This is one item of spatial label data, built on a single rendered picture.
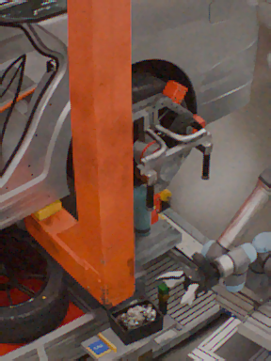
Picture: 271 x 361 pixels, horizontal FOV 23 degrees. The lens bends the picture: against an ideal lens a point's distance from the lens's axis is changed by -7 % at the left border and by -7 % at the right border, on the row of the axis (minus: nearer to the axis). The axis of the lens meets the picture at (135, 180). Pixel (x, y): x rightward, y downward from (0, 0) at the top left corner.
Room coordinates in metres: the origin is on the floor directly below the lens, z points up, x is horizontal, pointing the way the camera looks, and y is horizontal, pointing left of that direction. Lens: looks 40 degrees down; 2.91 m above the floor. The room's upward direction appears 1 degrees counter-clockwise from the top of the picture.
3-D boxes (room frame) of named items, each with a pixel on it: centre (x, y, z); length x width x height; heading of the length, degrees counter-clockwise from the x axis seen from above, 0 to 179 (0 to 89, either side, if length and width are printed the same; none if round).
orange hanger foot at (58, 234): (2.35, 0.33, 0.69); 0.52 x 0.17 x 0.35; 38
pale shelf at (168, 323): (1.87, 0.04, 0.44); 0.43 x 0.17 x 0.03; 128
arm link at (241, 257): (1.61, -0.35, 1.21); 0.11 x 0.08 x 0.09; 121
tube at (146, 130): (2.53, -0.05, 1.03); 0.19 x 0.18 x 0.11; 38
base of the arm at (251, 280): (1.87, -0.51, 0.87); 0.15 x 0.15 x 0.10
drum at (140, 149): (2.63, -0.10, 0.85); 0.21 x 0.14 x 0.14; 38
